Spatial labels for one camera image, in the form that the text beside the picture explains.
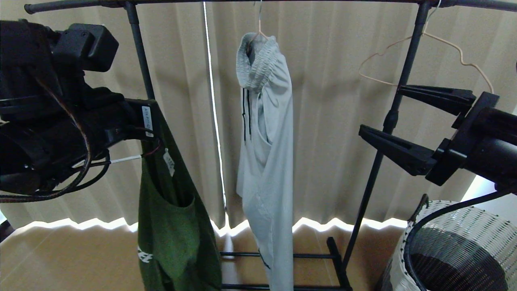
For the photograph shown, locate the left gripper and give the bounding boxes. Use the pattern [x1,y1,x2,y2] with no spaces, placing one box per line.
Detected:
[85,92,161,153]

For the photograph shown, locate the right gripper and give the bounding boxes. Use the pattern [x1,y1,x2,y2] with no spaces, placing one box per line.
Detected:
[358,84,517,187]

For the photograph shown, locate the pink clothes hanger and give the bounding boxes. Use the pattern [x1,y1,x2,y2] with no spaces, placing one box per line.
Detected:
[359,0,494,94]
[247,0,268,45]

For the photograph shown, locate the green garment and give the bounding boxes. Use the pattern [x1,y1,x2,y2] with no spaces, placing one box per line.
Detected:
[137,104,223,291]

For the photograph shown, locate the pale grey shorts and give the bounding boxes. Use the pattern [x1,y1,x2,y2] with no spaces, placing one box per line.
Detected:
[235,32,294,291]

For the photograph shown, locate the black clothes rack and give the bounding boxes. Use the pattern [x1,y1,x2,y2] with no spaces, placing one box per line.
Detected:
[23,0,517,291]

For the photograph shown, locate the white laundry basket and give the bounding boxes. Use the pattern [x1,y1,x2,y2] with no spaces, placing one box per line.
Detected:
[380,194,517,291]

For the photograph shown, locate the black cable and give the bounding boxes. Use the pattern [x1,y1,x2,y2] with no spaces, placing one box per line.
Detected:
[404,187,517,291]
[0,75,111,203]

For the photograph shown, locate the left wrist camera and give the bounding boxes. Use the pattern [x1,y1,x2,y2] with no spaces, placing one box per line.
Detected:
[50,23,120,73]

